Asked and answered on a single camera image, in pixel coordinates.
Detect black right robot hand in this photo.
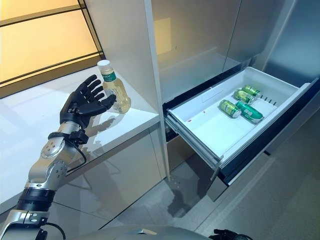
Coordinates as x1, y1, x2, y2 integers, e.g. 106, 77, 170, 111
208, 228, 242, 240

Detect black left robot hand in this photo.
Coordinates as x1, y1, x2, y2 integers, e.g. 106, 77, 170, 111
59, 74, 118, 128

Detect yellow tea bottle white cap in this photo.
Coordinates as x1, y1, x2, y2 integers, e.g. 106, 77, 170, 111
96, 59, 132, 114

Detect white fridge drawer steel front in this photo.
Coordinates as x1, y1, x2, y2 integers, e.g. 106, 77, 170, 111
162, 66, 320, 202

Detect steel bottom fridge drawer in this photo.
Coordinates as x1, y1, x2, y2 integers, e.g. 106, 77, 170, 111
166, 134, 196, 173

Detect white counter cabinet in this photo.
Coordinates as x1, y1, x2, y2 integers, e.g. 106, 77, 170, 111
0, 67, 168, 240

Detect grey robot torso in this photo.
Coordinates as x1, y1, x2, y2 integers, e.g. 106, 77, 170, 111
82, 223, 211, 240

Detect tall white cabinet panel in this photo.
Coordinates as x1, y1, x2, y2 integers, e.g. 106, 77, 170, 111
83, 0, 171, 181

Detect dark green drink can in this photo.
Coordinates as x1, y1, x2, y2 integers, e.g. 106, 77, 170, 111
235, 100, 265, 125

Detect light green drink can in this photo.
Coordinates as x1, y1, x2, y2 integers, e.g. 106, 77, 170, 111
219, 99, 242, 118
241, 84, 262, 98
233, 89, 258, 105

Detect white pull-out drawer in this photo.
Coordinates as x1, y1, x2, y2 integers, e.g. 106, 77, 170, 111
151, 0, 320, 173

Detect brushed steel side column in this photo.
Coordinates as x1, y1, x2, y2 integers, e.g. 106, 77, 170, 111
252, 0, 320, 88

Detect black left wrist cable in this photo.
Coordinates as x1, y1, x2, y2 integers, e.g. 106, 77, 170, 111
66, 147, 87, 174

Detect yellow lit window black frame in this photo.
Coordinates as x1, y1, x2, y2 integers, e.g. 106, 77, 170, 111
0, 0, 105, 94

